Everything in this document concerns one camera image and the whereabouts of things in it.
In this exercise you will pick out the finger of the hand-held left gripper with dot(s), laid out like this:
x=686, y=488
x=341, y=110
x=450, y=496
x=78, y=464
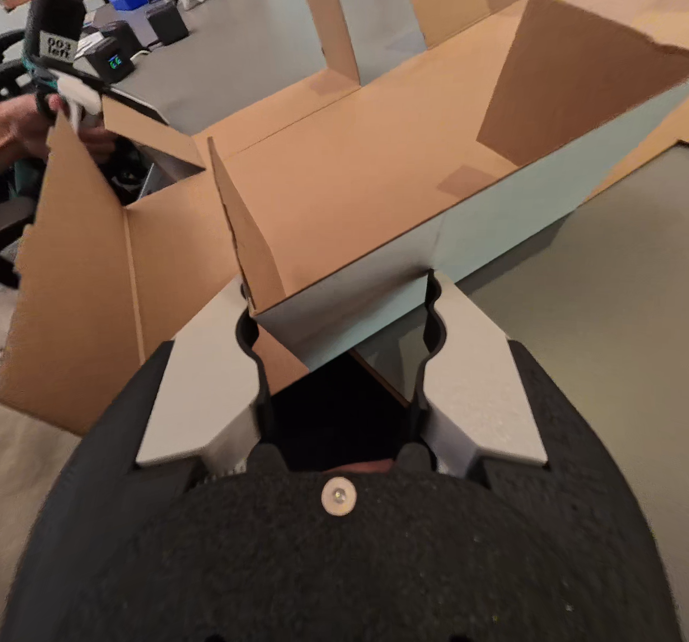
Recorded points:
x=134, y=107

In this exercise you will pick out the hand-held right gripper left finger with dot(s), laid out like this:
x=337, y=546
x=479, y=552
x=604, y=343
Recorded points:
x=204, y=383

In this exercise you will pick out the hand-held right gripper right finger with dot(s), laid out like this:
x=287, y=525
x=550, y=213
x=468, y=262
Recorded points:
x=479, y=383

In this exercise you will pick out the large cardboard box with lid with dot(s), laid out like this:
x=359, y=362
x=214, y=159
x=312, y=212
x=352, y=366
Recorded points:
x=366, y=168

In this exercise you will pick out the person's left hand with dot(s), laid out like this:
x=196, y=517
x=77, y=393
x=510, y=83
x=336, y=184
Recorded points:
x=24, y=125

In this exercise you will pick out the black power bank with display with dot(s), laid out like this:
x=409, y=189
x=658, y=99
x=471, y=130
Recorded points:
x=110, y=63

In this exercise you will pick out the black battery block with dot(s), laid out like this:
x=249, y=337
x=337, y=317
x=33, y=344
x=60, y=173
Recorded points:
x=122, y=36
x=168, y=23

